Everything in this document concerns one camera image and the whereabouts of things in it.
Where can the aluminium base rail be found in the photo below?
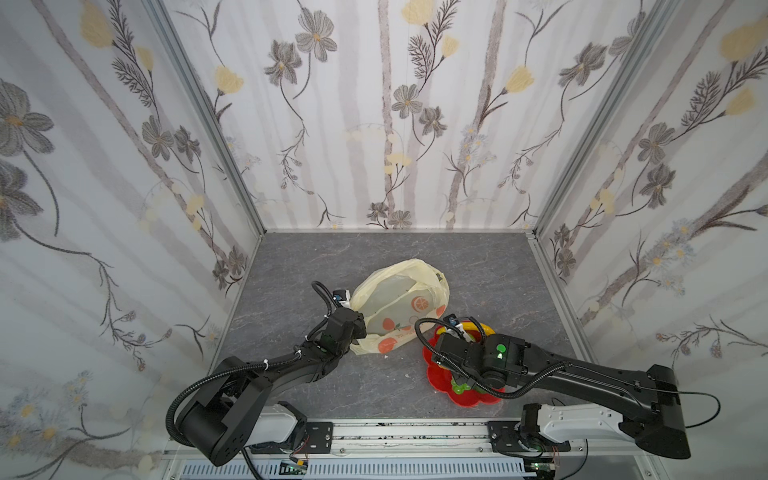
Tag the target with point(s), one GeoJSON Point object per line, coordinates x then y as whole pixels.
{"type": "Point", "coordinates": [449, 448]}

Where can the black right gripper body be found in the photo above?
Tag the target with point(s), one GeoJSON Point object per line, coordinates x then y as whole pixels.
{"type": "Point", "coordinates": [447, 345]}

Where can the pale yellow plastic bag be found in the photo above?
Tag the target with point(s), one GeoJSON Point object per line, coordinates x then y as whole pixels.
{"type": "Point", "coordinates": [392, 299]}

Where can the red flower-shaped plastic bowl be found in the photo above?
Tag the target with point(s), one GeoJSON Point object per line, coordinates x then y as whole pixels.
{"type": "Point", "coordinates": [440, 378]}

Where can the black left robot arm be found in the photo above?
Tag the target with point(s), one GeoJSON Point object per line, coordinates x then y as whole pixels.
{"type": "Point", "coordinates": [217, 414]}

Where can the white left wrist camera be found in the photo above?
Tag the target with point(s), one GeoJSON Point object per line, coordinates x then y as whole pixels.
{"type": "Point", "coordinates": [342, 295]}

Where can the green fake grape bunch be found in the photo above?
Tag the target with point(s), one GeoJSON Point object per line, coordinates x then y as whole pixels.
{"type": "Point", "coordinates": [460, 389]}

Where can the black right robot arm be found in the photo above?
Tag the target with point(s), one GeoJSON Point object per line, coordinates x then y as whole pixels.
{"type": "Point", "coordinates": [648, 402]}

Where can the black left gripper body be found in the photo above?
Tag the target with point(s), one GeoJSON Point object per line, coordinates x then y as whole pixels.
{"type": "Point", "coordinates": [352, 321]}

